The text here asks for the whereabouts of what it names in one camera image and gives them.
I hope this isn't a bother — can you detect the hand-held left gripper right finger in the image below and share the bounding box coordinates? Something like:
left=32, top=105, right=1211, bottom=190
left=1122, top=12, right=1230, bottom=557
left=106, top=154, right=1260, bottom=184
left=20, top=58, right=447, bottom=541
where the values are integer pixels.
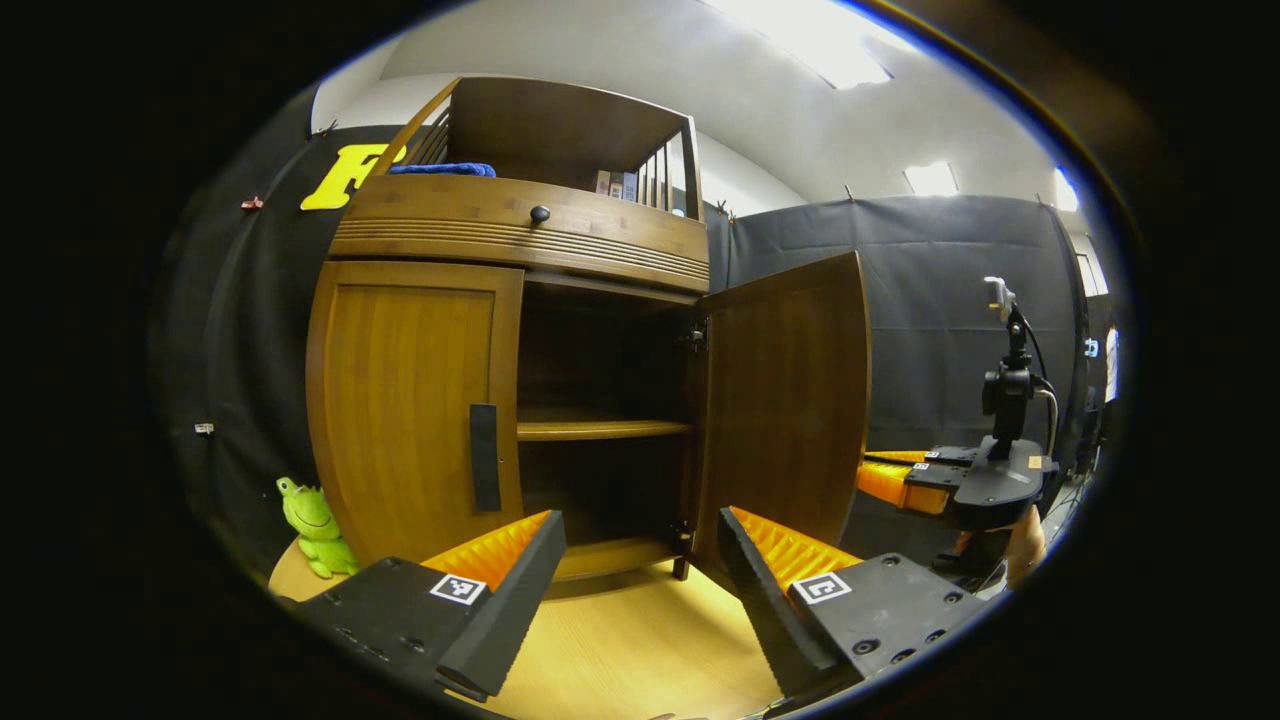
left=716, top=506, right=1001, bottom=701

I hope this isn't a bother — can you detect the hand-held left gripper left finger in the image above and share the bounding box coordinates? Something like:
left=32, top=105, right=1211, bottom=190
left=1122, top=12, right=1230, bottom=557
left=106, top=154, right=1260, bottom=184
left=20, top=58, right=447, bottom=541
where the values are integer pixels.
left=300, top=510, right=568, bottom=704

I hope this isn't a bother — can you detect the wooden shoe cabinet door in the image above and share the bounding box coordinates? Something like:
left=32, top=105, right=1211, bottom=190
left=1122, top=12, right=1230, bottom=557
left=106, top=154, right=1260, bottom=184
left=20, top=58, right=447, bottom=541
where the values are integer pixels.
left=690, top=250, right=873, bottom=591
left=306, top=260, right=525, bottom=571

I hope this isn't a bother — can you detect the black door handle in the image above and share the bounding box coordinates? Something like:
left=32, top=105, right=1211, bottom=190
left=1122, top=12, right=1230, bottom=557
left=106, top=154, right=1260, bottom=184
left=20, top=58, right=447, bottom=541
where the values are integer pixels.
left=469, top=403, right=502, bottom=513

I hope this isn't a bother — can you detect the wooden double-door shoe cabinet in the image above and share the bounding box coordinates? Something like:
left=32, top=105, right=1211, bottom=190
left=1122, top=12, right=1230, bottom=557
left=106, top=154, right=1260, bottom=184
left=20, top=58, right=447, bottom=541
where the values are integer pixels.
left=305, top=75, right=873, bottom=601

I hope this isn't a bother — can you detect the wooden inner cabinet shelf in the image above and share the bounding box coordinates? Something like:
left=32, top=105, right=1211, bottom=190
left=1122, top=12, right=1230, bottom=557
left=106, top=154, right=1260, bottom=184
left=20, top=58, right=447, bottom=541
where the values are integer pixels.
left=517, top=418, right=694, bottom=442

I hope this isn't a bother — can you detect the wooden cabinet drawer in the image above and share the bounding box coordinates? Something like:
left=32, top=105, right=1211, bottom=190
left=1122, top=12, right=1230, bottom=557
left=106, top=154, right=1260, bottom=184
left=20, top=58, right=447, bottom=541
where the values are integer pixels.
left=328, top=175, right=711, bottom=294

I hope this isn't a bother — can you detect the black backdrop cloth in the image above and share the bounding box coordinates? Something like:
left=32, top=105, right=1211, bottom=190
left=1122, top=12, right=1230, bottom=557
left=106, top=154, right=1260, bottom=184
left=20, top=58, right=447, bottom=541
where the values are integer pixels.
left=150, top=90, right=1101, bottom=581

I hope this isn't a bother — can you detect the green frog plush toy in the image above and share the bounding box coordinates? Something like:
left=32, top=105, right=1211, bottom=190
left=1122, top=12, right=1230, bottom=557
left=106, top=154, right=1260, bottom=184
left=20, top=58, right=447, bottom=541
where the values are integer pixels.
left=277, top=477, right=359, bottom=579

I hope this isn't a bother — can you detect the small ceiling light panel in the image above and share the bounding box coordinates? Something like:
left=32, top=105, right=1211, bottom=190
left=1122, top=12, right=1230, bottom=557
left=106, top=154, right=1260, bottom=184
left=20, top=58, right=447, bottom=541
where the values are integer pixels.
left=903, top=162, right=959, bottom=197

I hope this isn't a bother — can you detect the large ceiling light panel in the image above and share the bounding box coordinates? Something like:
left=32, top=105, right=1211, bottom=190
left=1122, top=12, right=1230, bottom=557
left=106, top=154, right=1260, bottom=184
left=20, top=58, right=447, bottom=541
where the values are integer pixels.
left=700, top=0, right=896, bottom=89

